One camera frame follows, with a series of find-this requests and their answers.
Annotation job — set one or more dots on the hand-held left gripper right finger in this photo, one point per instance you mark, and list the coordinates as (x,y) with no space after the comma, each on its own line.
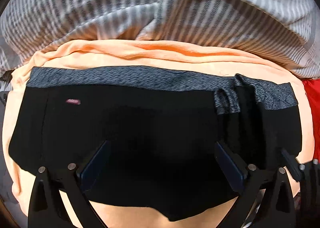
(231,165)

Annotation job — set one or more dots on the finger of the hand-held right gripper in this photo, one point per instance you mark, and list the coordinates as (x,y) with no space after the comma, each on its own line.
(292,166)

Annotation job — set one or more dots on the black pants with patterned stripes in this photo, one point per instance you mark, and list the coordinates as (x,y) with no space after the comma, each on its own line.
(150,123)

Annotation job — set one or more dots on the red embroidered cushion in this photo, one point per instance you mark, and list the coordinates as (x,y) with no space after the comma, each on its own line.
(312,108)

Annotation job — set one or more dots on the peach blanket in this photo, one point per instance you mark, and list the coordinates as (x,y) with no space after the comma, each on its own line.
(150,53)

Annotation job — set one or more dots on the grey striped quilt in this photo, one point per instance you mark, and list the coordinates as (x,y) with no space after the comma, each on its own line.
(160,3)

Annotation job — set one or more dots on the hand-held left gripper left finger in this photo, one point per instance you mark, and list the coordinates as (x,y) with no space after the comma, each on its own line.
(93,165)

